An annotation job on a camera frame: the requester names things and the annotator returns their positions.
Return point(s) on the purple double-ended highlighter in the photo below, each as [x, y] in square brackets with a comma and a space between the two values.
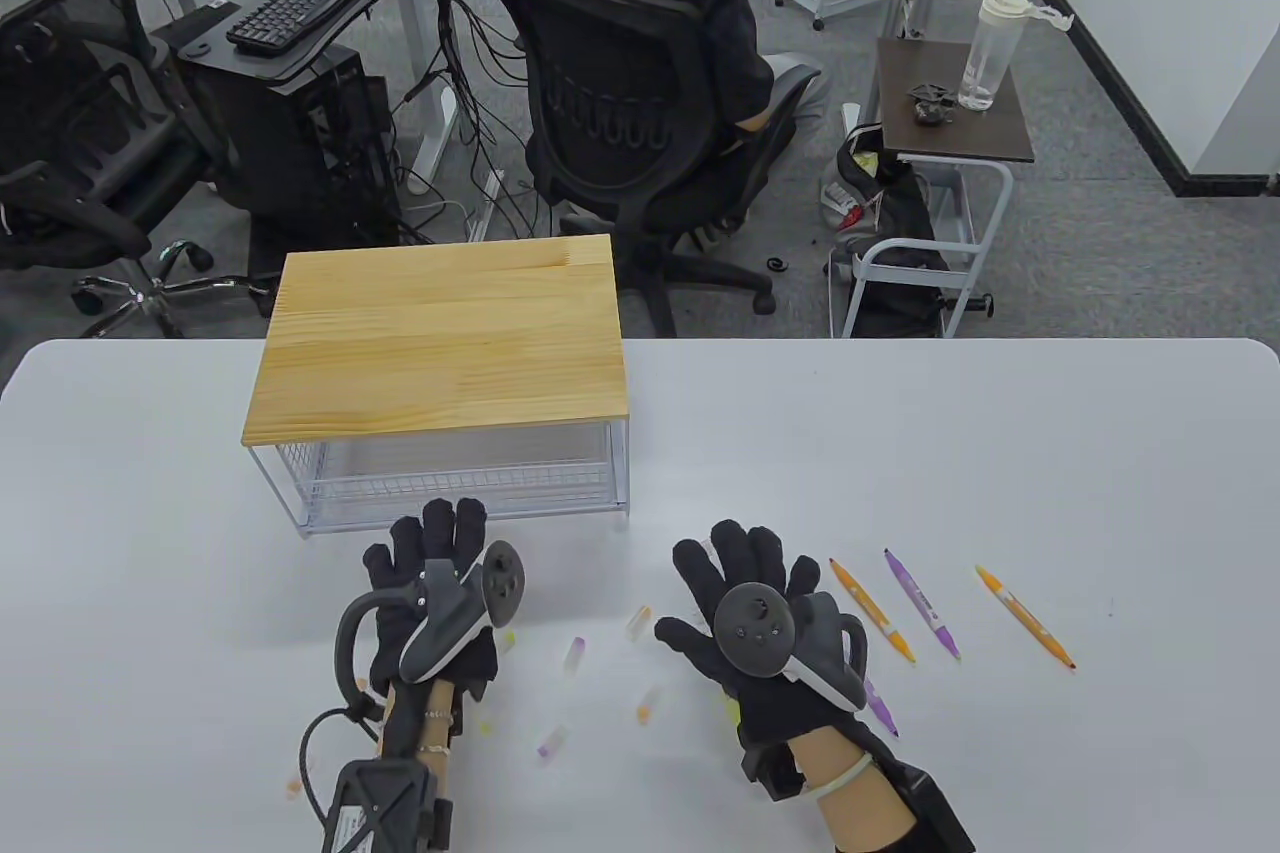
[880, 708]
[922, 603]

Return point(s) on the person's left forearm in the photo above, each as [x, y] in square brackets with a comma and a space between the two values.
[415, 733]

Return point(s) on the person's left hand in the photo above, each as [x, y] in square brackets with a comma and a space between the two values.
[440, 528]

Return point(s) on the clear water bottle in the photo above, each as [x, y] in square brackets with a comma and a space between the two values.
[985, 53]

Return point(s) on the orange double-ended highlighter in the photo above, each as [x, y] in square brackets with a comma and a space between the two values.
[1025, 618]
[872, 610]

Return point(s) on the black computer tower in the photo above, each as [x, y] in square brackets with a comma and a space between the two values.
[300, 153]

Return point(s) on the small black object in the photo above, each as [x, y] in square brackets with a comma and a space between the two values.
[932, 105]

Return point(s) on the white bangle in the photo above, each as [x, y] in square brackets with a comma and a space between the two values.
[825, 786]

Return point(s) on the brown-topped white side table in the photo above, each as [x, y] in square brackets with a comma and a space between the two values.
[990, 133]

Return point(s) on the black mesh office chair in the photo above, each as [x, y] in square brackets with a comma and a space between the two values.
[600, 113]
[70, 93]

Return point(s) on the black bag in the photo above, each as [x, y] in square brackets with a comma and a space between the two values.
[900, 213]

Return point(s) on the person's right hand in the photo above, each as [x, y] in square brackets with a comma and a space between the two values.
[730, 563]

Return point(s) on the grey handheld controller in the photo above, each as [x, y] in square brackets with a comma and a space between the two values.
[755, 633]
[503, 578]

